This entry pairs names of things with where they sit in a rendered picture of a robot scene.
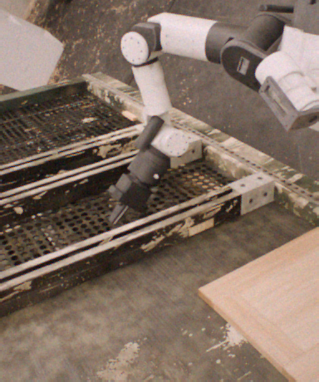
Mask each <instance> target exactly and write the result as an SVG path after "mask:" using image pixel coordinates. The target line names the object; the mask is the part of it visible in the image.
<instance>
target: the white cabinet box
mask: <svg viewBox="0 0 319 382"><path fill-rule="evenodd" d="M63 47H64V45H63V44H62V43H60V42H59V41H58V40H57V39H56V38H55V37H54V36H53V35H52V34H50V33H49V32H48V31H46V30H45V29H43V28H40V27H38V26H36V25H34V24H32V23H30V22H27V21H25V20H23V19H21V18H19V17H16V16H14V15H12V14H11V13H9V12H6V11H4V10H1V9H0V84H2V85H5V86H8V87H10V86H11V88H12V87H13V88H15V89H18V90H20V91H23V90H27V89H31V88H35V87H39V86H46V85H47V82H48V80H49V78H50V76H51V74H52V72H53V70H54V68H55V65H56V63H57V62H58V61H59V58H60V56H61V54H62V52H63V50H64V49H63Z"/></svg>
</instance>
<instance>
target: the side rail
mask: <svg viewBox="0 0 319 382"><path fill-rule="evenodd" d="M81 91H86V81H84V80H82V79H81V78H80V77H78V78H75V79H70V80H66V81H58V82H55V83H51V84H50V85H47V86H39V87H35V88H31V89H27V90H23V91H19V92H16V93H12V94H8V95H0V112H4V111H7V110H11V109H15V108H18V107H22V106H26V105H32V104H36V103H40V102H41V101H44V100H50V99H55V98H58V97H62V96H68V95H71V94H72V93H77V92H81Z"/></svg>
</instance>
